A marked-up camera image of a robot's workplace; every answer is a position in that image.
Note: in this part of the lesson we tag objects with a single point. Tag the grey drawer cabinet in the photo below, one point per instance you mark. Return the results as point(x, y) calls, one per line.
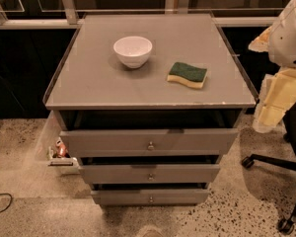
point(93, 90)

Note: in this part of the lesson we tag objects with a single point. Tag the grey bottom drawer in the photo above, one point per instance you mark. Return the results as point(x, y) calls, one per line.
point(150, 197)

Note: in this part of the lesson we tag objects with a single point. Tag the clear plastic side bin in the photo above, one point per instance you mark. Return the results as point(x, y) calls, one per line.
point(46, 149)

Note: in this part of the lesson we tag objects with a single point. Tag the green and yellow sponge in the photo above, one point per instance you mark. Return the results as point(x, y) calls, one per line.
point(187, 75)

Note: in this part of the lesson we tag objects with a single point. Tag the white ceramic bowl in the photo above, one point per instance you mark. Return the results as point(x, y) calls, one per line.
point(133, 52)

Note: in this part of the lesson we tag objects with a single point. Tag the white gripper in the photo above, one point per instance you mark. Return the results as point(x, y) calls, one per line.
point(288, 39)

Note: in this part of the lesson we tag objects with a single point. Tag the black office chair base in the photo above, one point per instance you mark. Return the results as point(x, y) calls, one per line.
point(263, 179)

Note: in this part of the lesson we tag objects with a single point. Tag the metal window frame rail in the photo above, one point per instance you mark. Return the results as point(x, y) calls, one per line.
point(57, 14)

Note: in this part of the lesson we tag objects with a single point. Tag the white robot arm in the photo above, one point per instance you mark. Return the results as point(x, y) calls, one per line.
point(290, 121)

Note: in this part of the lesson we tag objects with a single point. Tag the grey drawer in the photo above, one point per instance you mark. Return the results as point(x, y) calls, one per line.
point(149, 174)
point(148, 142)
point(150, 197)

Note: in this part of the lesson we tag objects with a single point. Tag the grey middle drawer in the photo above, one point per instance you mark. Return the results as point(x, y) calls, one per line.
point(149, 174)

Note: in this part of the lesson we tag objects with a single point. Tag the orange bottle in bin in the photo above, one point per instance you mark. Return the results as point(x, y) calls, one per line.
point(61, 150)

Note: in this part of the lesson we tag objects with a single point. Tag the grey top drawer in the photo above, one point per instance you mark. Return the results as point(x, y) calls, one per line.
point(148, 142)

